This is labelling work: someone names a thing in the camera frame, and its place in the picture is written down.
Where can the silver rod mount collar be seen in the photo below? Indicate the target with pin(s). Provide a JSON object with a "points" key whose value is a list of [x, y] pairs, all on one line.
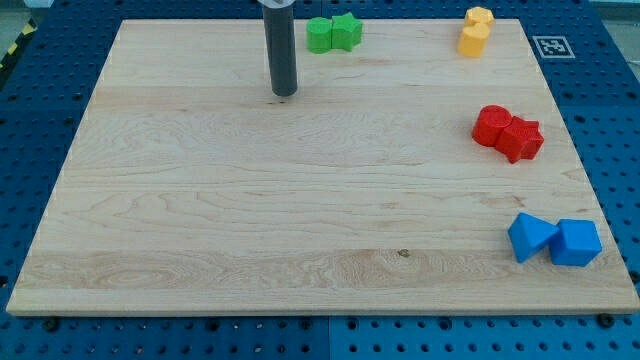
{"points": [[276, 2]]}

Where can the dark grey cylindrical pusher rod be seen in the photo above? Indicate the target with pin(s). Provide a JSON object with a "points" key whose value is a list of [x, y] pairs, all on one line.
{"points": [[280, 40]]}

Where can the green circle block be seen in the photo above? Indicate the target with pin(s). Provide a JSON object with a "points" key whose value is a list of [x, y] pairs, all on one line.
{"points": [[319, 35]]}

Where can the green star block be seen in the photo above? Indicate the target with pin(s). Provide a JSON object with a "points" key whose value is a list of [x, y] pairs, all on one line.
{"points": [[346, 31]]}

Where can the red circle block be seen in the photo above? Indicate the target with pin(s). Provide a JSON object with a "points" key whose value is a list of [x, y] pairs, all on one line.
{"points": [[491, 122]]}

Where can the red star block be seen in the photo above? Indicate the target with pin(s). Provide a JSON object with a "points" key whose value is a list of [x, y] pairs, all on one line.
{"points": [[522, 139]]}

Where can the light wooden board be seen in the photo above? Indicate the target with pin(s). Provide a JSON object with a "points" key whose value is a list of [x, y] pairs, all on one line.
{"points": [[190, 189]]}

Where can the yellow heart block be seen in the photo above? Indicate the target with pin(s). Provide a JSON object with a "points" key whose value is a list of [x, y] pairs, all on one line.
{"points": [[473, 39]]}

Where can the yellow hexagon block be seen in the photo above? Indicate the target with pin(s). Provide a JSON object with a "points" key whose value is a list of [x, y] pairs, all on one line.
{"points": [[479, 15]]}

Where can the white fiducial marker tag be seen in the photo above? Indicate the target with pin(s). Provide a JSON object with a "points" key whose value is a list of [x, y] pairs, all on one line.
{"points": [[553, 47]]}

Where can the blue triangle block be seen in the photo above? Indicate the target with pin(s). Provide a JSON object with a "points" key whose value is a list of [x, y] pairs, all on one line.
{"points": [[529, 235]]}

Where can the blue cube block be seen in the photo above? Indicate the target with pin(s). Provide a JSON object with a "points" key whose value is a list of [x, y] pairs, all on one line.
{"points": [[576, 243]]}

